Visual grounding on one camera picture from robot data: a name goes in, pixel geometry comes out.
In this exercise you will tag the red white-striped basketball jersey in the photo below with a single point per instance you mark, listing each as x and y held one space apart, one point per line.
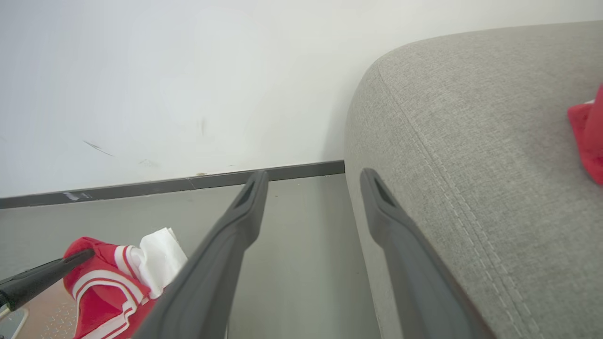
103 292

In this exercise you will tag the white brown-rimmed laundry basket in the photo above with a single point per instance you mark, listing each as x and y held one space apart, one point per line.
52 315

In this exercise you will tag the white cloth garment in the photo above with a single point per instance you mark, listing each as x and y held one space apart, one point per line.
162 256

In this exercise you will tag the plain red garment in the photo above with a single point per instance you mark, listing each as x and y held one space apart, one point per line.
591 136

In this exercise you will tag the dark grey baseboard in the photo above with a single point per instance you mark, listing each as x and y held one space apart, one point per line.
141 188

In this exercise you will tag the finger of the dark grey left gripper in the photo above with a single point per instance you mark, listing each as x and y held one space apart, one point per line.
42 278

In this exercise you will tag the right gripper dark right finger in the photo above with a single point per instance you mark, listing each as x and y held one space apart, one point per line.
424 287

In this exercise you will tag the grey fabric sofa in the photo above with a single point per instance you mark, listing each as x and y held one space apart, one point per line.
494 165

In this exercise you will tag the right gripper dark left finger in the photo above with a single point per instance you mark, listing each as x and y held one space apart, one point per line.
207 287

